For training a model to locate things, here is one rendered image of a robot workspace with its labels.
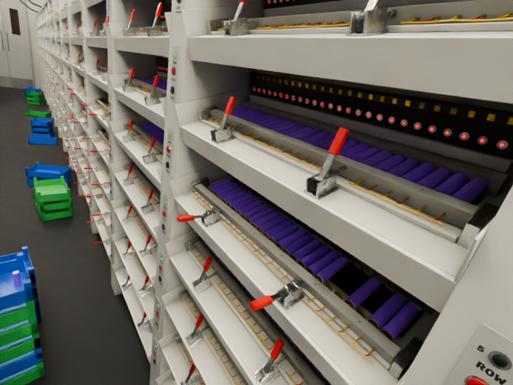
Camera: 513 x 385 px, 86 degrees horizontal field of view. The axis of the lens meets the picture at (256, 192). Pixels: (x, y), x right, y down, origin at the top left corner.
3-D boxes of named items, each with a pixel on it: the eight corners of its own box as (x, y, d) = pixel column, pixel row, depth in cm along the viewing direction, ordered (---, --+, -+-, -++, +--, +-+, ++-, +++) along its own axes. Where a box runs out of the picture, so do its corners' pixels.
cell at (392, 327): (417, 316, 40) (392, 344, 37) (404, 307, 42) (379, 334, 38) (420, 308, 39) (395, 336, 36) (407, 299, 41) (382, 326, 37)
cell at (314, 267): (338, 260, 50) (313, 279, 47) (330, 254, 52) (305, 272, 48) (339, 253, 49) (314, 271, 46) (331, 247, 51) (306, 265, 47)
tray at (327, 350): (374, 433, 33) (389, 399, 28) (177, 211, 75) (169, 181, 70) (451, 331, 43) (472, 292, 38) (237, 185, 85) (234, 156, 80)
